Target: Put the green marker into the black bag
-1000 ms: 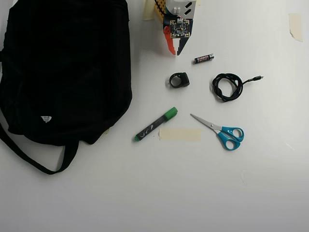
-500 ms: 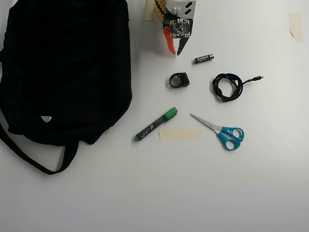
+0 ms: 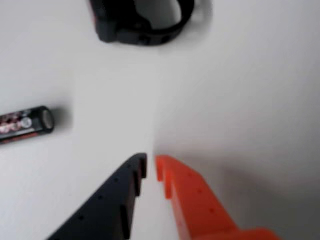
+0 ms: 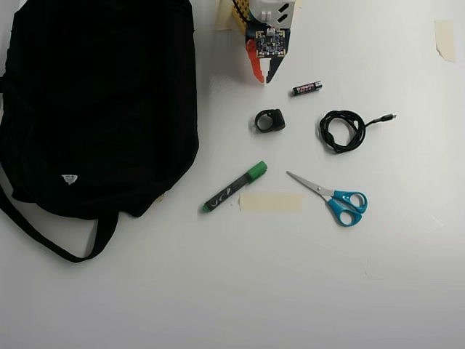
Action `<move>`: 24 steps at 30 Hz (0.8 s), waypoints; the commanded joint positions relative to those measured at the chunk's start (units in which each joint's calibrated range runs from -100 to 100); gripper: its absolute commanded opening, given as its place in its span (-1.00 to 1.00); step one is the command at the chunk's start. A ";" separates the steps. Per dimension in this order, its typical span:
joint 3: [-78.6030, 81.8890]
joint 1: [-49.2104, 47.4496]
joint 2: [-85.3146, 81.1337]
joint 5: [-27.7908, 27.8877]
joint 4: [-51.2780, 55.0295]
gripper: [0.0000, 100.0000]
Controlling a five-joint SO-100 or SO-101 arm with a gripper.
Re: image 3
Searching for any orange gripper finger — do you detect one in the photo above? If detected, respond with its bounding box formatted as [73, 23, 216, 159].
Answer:
[154, 154, 282, 240]

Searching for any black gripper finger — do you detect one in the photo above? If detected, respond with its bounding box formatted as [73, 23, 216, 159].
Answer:
[47, 153, 148, 240]

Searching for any black AA battery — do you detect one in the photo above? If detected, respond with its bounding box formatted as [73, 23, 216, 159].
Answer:
[0, 105, 56, 145]

